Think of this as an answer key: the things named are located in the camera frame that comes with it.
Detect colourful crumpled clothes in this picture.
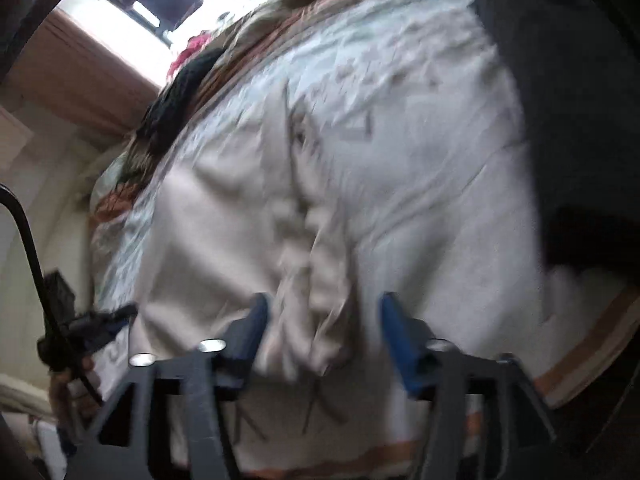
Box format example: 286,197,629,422
89,147,168,228

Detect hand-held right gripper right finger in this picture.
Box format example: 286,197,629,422
378,291,557,480

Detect brown cloth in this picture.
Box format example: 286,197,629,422
192,0,331,116

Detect person's left hand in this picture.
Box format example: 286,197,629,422
48,355,103,438

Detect white triangle-print sheet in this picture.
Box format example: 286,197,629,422
230,0,640,476

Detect black cable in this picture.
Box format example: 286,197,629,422
0,184,107,407

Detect black knitted garment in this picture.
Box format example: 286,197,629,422
134,49,227,157

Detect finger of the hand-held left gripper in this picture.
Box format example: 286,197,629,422
74,303,139,350

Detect pink garment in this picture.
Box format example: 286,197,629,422
167,33,215,78

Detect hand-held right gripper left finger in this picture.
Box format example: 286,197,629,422
65,292,271,480

